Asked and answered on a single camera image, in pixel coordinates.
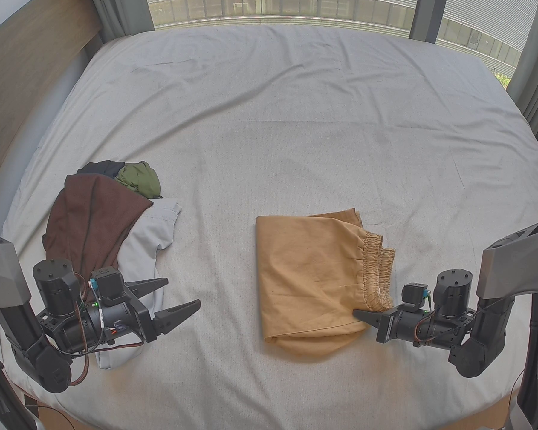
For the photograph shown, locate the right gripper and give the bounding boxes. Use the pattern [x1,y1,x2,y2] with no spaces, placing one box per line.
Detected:
[376,308,434,345]

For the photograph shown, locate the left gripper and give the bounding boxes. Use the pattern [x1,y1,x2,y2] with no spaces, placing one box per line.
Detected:
[89,277,202,345]

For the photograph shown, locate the tan shorts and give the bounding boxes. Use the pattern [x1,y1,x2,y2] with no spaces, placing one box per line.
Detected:
[256,208,396,357]

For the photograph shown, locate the bed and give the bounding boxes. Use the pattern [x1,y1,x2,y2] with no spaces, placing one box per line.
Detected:
[0,0,538,430]

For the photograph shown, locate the pale blue garment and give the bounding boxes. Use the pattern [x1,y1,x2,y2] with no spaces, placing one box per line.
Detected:
[92,197,182,370]

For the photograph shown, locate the brown garment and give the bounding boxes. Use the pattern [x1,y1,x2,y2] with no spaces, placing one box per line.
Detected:
[42,174,154,285]

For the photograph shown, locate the olive green garment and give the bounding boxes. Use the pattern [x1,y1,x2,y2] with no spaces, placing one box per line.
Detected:
[115,161,162,199]

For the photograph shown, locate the dark blue garment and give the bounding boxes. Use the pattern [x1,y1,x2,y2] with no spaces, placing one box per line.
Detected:
[77,161,125,179]

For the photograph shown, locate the grey-green curtain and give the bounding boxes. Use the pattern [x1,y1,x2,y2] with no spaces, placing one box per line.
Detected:
[83,0,155,41]
[507,0,538,126]

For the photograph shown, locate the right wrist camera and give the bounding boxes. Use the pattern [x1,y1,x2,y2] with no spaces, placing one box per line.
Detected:
[401,283,431,313]

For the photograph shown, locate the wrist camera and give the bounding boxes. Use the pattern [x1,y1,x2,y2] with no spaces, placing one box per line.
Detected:
[90,267,125,306]
[401,283,431,313]

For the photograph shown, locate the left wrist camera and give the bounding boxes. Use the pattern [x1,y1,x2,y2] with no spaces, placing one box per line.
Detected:
[90,267,125,306]

